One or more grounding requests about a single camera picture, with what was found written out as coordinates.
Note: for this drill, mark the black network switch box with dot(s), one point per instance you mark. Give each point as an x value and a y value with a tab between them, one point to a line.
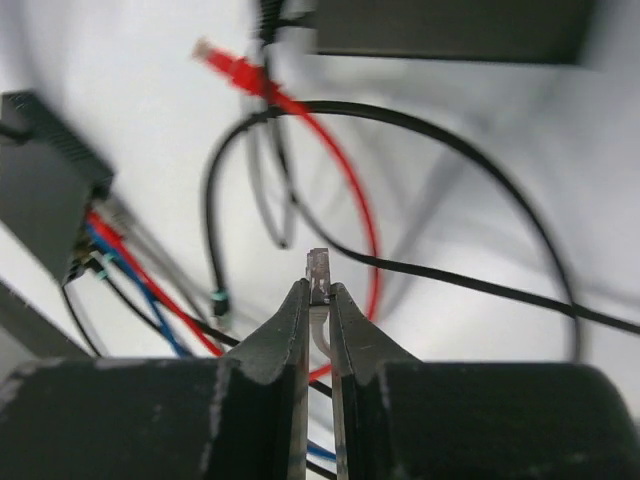
49	180

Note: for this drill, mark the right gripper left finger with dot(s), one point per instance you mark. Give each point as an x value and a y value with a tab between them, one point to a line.
264	409

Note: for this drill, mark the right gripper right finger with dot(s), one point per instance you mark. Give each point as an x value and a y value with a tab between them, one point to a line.
359	352

